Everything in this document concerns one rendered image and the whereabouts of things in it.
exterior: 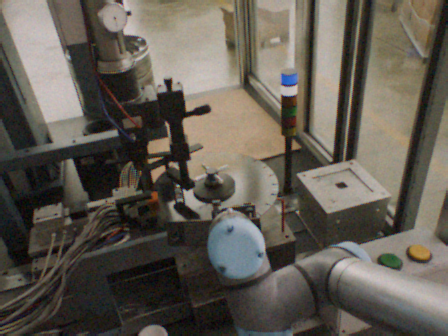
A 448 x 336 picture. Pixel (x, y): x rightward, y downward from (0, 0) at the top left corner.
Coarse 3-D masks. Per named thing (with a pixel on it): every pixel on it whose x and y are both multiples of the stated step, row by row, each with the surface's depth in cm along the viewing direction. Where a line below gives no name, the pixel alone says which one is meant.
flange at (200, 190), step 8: (224, 176) 109; (200, 184) 107; (208, 184) 104; (216, 184) 104; (224, 184) 106; (232, 184) 106; (200, 192) 104; (208, 192) 104; (216, 192) 104; (224, 192) 103; (232, 192) 104; (208, 200) 103; (216, 200) 103
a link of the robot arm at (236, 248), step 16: (224, 224) 56; (240, 224) 55; (208, 240) 57; (224, 240) 54; (240, 240) 54; (256, 240) 54; (208, 256) 57; (224, 256) 54; (240, 256) 54; (256, 256) 54; (224, 272) 54; (240, 272) 54; (256, 272) 56
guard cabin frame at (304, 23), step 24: (240, 0) 186; (312, 0) 129; (240, 24) 192; (312, 24) 133; (360, 24) 106; (240, 48) 200; (312, 48) 137; (360, 48) 109; (240, 72) 209; (360, 72) 113; (264, 96) 189; (336, 120) 130; (312, 144) 150; (336, 144) 134
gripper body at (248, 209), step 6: (240, 204) 80; (246, 204) 80; (252, 204) 76; (216, 210) 76; (222, 210) 75; (234, 210) 70; (240, 210) 75; (246, 210) 76; (252, 210) 76; (252, 216) 76; (252, 222) 70; (258, 222) 70; (258, 228) 70
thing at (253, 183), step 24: (168, 168) 116; (192, 168) 115; (216, 168) 114; (240, 168) 113; (264, 168) 112; (168, 192) 107; (192, 192) 106; (240, 192) 105; (264, 192) 104; (168, 216) 99; (192, 216) 99
